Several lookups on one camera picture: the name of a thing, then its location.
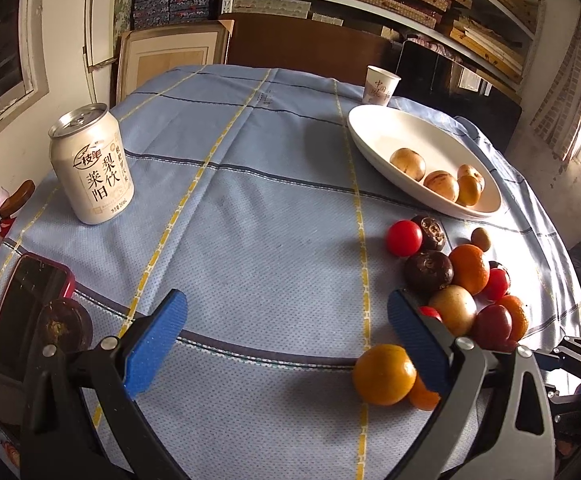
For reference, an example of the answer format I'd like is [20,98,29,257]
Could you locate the black glossy panel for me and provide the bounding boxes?
[395,40,522,153]

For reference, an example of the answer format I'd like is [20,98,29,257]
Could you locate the white wall frame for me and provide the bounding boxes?
[0,0,51,153]

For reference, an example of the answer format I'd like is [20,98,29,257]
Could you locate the stack of wooden boxes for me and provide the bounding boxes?
[445,10,527,86]

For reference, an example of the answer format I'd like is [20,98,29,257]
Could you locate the brown wooden board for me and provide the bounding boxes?
[225,12,404,86]

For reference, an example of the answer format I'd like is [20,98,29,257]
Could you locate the yellow-orange round fruit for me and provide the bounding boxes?
[455,175,484,207]

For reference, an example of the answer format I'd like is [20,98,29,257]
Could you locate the dark red plum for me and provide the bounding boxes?
[472,304,514,351]

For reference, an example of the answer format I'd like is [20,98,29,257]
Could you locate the wooden picture frame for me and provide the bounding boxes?
[115,20,234,106]

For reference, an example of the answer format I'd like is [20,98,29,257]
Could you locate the blue plaid tablecloth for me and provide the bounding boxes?
[0,64,581,480]

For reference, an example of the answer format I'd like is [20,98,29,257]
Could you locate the phone with red case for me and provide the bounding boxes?
[0,252,77,426]

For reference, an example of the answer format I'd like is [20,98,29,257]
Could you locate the white oval bowl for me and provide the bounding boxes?
[347,105,502,219]

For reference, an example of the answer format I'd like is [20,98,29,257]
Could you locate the stack of blue patterned boxes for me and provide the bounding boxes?
[133,0,221,31]

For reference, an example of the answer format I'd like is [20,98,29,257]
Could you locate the white paper cup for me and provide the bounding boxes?
[361,65,402,107]

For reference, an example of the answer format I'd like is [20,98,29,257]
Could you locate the brown wooden handle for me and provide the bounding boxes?
[0,180,36,217]

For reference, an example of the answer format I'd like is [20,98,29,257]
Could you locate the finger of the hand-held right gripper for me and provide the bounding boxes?
[552,335,581,376]

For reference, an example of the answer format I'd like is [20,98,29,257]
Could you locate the checkered curtain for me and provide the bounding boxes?
[531,10,581,161]

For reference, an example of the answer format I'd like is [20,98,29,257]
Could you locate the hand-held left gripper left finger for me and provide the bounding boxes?
[20,288,189,480]

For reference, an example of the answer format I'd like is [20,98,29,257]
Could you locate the cream beverage can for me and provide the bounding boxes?
[48,103,135,225]

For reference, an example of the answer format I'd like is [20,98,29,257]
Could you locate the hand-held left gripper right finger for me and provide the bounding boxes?
[387,288,559,480]

